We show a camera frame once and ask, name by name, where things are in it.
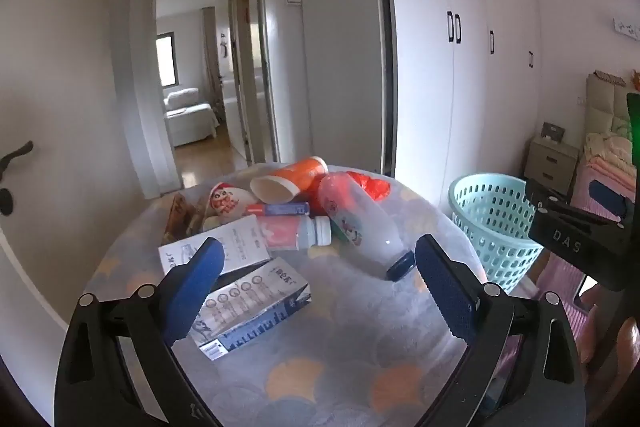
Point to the white cartoon paper cup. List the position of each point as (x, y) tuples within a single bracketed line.
[(227, 202)]

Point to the person's right hand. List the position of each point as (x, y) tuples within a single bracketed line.
[(631, 347)]

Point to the white wardrobe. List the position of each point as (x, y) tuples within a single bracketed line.
[(425, 82)]

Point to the slim blue pink tube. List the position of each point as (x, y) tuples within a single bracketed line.
[(280, 209)]

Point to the brown snack wrapper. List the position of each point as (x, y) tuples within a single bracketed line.
[(177, 217)]

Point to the green wrapper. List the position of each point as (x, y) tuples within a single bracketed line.
[(340, 233)]

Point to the white sliding door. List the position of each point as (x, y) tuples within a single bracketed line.
[(330, 57)]

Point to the beige nightstand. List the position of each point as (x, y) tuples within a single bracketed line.
[(550, 162)]

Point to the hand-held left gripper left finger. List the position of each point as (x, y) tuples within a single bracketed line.
[(195, 292)]

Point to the window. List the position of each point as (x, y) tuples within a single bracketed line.
[(166, 62)]

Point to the beige padded headboard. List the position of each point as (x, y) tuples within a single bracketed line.
[(602, 107)]

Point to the blue and white milk carton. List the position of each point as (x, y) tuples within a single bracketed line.
[(260, 302)]

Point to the orange paper cup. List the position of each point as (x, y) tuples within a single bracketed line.
[(300, 174)]

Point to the small pink bottle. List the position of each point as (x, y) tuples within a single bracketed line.
[(285, 232)]

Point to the folded blankets pile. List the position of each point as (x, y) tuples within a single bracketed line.
[(607, 154)]

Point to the small dark picture frame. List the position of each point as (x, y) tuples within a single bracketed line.
[(553, 132)]

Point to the wall sticker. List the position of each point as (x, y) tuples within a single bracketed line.
[(627, 29)]

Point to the teal plastic basket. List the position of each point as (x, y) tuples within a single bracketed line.
[(480, 227)]

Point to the green cushion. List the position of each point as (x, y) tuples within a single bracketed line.
[(634, 114)]

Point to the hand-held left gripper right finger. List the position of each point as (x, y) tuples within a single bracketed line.
[(445, 292)]

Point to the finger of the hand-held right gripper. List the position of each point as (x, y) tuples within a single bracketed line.
[(607, 198)]

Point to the white bottle with blue cap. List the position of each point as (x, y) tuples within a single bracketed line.
[(360, 227)]

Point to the red plastic wrapper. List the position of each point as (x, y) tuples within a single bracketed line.
[(374, 187)]

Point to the beige curtain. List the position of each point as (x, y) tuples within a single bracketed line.
[(210, 62)]

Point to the white sofa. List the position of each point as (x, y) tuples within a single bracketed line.
[(190, 117)]

